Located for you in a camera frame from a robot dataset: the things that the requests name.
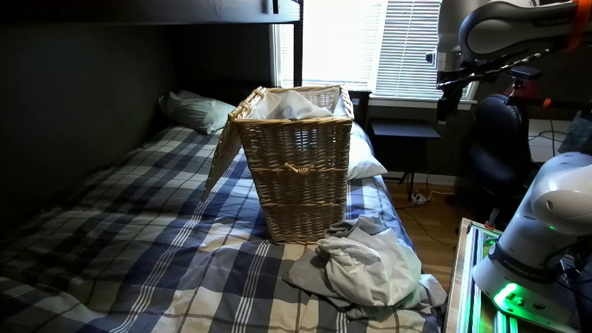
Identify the light grey trousers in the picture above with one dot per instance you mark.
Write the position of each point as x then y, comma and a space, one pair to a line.
367, 270

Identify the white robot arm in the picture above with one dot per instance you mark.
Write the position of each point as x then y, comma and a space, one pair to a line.
524, 274

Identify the robot base stand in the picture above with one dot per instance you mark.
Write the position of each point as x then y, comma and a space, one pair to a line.
487, 300

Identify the wicker laundry basket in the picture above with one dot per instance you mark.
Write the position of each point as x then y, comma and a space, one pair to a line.
298, 167

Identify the white pillow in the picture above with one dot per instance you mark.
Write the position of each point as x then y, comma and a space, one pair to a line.
363, 161

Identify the white basket liner cloth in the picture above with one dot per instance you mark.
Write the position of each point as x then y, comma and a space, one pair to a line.
302, 102

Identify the dark side table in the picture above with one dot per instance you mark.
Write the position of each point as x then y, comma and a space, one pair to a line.
402, 146

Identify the grey-green pillow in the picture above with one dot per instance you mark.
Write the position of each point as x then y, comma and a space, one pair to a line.
200, 113

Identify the white window blind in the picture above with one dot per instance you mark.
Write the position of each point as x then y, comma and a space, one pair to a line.
409, 35

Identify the dark office chair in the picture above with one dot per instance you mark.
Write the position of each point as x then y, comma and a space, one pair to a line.
498, 150

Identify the dark bunk bed frame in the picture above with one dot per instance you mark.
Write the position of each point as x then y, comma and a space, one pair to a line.
152, 11

